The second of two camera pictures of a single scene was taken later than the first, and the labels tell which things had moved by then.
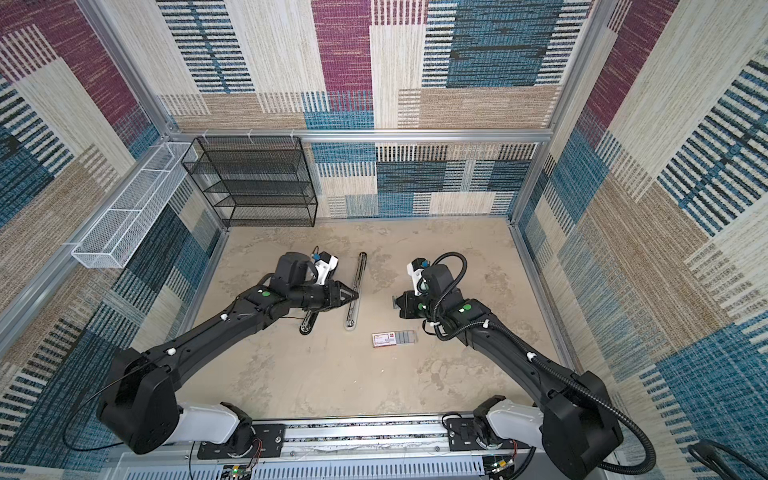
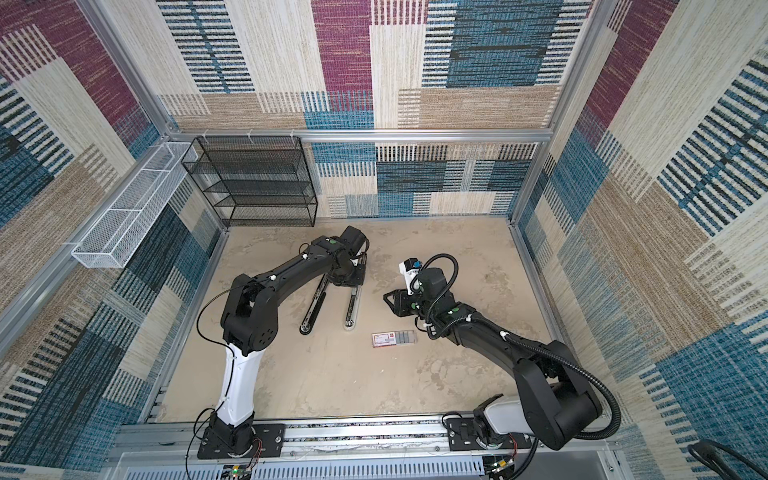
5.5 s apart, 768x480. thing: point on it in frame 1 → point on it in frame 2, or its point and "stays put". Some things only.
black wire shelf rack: [255, 181] stays put
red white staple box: [381, 339] stays put
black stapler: [351, 319] stays put
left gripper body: [318, 297] → [355, 276]
